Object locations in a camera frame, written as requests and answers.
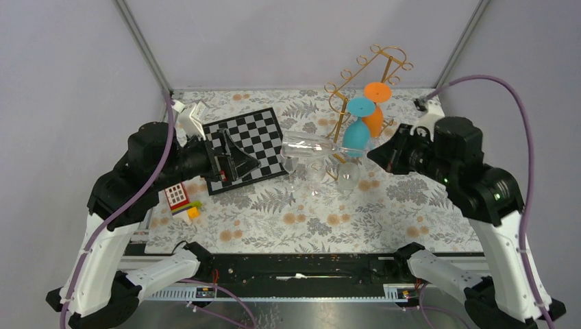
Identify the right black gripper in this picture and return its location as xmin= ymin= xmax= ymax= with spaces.
xmin=367 ymin=122 xmax=456 ymax=185

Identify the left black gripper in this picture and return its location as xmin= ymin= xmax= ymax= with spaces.
xmin=154 ymin=127 xmax=262 ymax=191

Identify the teal wine glass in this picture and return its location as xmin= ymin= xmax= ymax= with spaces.
xmin=342 ymin=97 xmax=375 ymax=158

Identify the clear champagne flute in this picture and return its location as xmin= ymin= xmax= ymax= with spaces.
xmin=280 ymin=130 xmax=373 ymax=158

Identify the orange wine glass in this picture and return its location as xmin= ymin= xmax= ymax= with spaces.
xmin=362 ymin=82 xmax=392 ymax=138

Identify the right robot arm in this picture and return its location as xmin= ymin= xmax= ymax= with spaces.
xmin=367 ymin=117 xmax=566 ymax=328

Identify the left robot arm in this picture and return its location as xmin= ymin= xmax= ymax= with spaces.
xmin=46 ymin=122 xmax=260 ymax=328

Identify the round clear wine glass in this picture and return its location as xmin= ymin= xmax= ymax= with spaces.
xmin=337 ymin=162 xmax=360 ymax=191

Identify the tall clear flute glass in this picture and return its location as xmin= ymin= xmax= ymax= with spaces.
xmin=282 ymin=156 xmax=299 ymax=192

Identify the short clear glass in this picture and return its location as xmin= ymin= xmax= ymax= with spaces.
xmin=306 ymin=158 xmax=326 ymax=197

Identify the black white chessboard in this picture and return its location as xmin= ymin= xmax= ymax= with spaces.
xmin=203 ymin=108 xmax=286 ymax=195

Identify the floral table mat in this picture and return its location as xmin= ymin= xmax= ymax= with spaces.
xmin=145 ymin=89 xmax=482 ymax=254

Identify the colourful toy block house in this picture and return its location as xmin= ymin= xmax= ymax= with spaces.
xmin=164 ymin=183 xmax=202 ymax=225

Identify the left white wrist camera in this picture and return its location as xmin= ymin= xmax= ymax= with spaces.
xmin=172 ymin=100 xmax=209 ymax=141

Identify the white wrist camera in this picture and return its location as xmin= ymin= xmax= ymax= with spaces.
xmin=411 ymin=98 xmax=445 ymax=141
xmin=172 ymin=100 xmax=209 ymax=141

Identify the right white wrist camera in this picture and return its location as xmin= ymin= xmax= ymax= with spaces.
xmin=411 ymin=98 xmax=445 ymax=141

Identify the gold wire glass rack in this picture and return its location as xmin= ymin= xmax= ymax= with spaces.
xmin=323 ymin=44 xmax=414 ymax=164

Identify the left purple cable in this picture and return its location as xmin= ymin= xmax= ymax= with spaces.
xmin=59 ymin=93 xmax=175 ymax=329

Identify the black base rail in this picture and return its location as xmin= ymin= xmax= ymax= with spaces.
xmin=149 ymin=252 xmax=436 ymax=301

